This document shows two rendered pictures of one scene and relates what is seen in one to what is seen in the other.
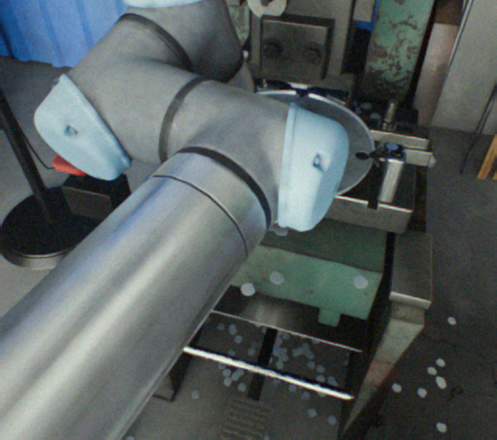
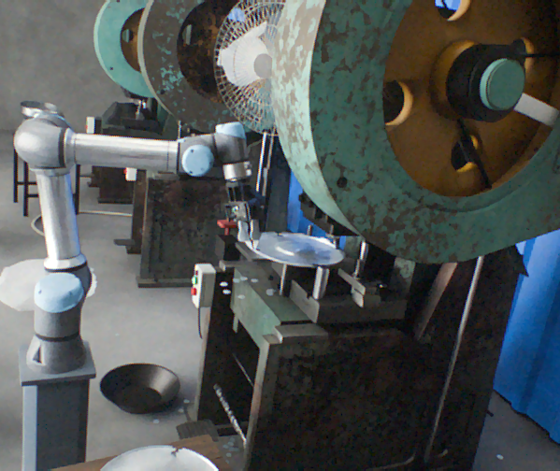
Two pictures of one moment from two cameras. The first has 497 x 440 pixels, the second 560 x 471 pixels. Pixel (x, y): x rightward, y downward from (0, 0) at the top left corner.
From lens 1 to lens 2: 129 cm
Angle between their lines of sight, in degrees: 48
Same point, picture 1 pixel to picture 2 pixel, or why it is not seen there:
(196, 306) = (149, 152)
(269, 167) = (185, 149)
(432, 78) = (436, 292)
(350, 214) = (301, 301)
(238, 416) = (201, 426)
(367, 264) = (280, 317)
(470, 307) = not seen: outside the picture
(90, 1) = not seen: hidden behind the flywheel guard
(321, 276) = (265, 321)
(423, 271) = (298, 333)
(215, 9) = (233, 139)
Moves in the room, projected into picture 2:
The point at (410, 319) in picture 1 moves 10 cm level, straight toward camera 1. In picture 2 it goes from (268, 339) to (230, 336)
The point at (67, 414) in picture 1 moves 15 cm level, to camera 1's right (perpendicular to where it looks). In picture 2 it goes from (122, 143) to (150, 157)
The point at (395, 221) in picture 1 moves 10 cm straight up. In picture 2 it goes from (313, 311) to (319, 278)
